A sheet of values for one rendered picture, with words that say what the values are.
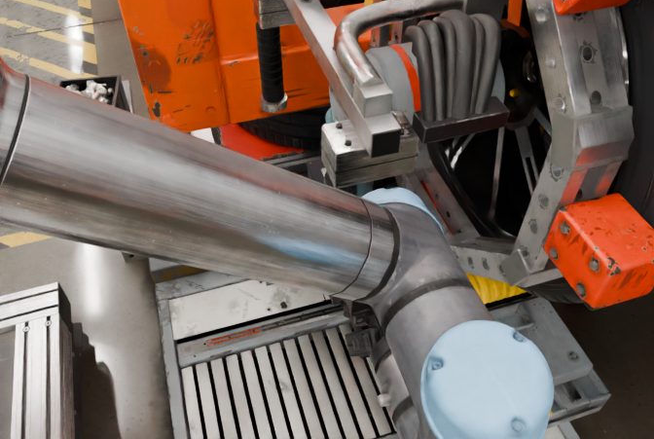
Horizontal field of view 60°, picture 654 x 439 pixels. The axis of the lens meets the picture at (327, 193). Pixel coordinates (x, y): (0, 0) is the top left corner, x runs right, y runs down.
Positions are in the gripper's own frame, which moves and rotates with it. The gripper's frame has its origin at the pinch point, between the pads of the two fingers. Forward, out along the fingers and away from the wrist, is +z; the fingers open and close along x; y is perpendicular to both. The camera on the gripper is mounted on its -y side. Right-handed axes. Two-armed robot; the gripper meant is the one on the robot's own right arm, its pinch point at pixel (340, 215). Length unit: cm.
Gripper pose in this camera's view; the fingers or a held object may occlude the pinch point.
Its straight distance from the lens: 65.7
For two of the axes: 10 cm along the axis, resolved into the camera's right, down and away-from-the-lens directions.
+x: -9.5, 2.1, -2.2
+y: 0.0, -7.1, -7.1
